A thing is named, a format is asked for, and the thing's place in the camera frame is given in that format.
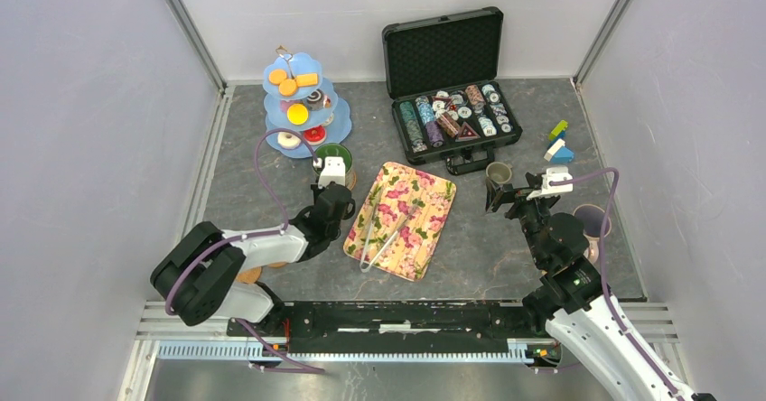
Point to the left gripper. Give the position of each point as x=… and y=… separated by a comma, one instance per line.
x=321, y=183

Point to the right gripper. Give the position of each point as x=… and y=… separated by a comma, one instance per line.
x=530, y=194

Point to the green-inside floral mug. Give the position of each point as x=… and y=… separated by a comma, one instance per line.
x=344, y=156

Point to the floral rectangular tray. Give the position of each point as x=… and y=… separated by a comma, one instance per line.
x=410, y=257

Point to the red glazed donut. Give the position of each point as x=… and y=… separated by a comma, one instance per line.
x=315, y=136

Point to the silver serving tongs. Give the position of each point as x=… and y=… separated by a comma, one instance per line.
x=385, y=213

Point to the white glazed donut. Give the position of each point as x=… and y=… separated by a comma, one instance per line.
x=289, y=140

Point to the beige mug purple inside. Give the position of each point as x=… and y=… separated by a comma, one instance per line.
x=592, y=217

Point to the chocolate swirl cake roll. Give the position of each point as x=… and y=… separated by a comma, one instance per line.
x=317, y=100

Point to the round orange biscuit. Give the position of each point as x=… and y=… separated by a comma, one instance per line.
x=287, y=87
x=277, y=76

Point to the square yellow biscuit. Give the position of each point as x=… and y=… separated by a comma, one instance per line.
x=307, y=80

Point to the woven rattan coaster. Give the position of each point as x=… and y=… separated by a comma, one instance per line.
x=350, y=179

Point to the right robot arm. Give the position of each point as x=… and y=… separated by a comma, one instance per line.
x=574, y=304

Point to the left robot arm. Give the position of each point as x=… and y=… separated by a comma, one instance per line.
x=197, y=279

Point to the small beige cup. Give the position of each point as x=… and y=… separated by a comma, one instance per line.
x=498, y=174

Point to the colourful toy block stack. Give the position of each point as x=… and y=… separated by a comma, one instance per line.
x=557, y=151

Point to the blue three-tier cake stand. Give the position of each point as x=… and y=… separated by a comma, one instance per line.
x=335, y=118

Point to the black poker chip case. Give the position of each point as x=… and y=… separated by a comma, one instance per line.
x=447, y=104

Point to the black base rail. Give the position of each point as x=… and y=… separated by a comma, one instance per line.
x=316, y=318

